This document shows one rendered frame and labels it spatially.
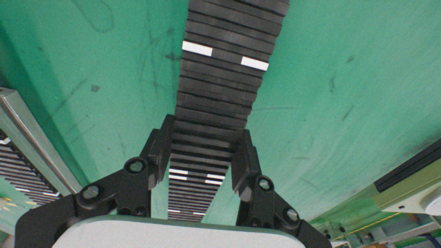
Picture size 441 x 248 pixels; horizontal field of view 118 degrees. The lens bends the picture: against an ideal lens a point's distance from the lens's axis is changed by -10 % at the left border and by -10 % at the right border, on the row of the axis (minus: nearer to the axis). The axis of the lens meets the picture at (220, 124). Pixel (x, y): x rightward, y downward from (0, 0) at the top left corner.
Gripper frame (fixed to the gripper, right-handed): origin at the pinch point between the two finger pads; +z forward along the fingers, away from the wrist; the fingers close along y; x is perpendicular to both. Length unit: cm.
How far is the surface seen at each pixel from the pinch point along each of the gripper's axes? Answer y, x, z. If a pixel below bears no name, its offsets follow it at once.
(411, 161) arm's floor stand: 33.2, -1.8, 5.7
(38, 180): -17.3, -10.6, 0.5
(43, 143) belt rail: -17.1, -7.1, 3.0
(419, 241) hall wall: 756, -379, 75
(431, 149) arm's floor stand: 33.1, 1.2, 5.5
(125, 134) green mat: -8.0, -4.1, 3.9
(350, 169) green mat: 20.4, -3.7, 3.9
